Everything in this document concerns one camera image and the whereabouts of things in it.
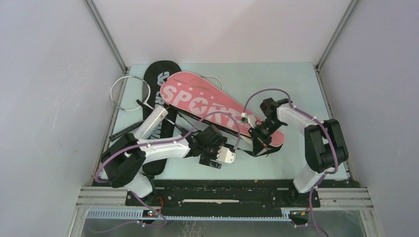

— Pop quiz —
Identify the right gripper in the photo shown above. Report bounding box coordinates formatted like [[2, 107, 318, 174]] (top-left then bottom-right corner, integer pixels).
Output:
[[248, 119, 284, 157]]

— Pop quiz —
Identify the white shuttlecock tube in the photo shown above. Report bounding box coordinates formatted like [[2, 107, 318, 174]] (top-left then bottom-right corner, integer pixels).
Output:
[[133, 105, 168, 140]]

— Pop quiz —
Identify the pink sport racket bag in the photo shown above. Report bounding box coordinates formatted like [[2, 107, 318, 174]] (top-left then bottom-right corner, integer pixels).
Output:
[[160, 72, 285, 153]]

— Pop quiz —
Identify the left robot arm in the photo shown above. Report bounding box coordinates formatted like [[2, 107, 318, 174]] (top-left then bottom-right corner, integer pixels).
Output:
[[95, 125, 236, 206]]

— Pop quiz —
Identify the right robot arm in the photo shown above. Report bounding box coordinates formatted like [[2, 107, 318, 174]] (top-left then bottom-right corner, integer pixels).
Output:
[[249, 98, 349, 206]]

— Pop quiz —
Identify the white racket under pink bag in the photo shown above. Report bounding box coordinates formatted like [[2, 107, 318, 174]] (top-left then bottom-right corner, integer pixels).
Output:
[[201, 75, 224, 91]]

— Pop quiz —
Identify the black racket bag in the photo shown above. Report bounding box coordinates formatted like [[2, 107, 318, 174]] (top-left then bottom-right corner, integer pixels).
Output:
[[143, 60, 181, 176]]

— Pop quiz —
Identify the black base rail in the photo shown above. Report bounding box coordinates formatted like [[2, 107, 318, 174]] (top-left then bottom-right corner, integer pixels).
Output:
[[95, 178, 357, 220]]

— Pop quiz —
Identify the left aluminium frame post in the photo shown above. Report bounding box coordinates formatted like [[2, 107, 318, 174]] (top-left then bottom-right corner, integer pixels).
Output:
[[83, 0, 129, 173]]

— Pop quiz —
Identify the aluminium frame post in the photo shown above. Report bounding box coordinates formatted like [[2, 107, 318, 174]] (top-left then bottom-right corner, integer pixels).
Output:
[[315, 0, 361, 71], [83, 0, 129, 173]]

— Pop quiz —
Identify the right aluminium frame post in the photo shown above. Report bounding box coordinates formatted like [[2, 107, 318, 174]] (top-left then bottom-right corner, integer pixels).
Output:
[[315, 0, 361, 71]]

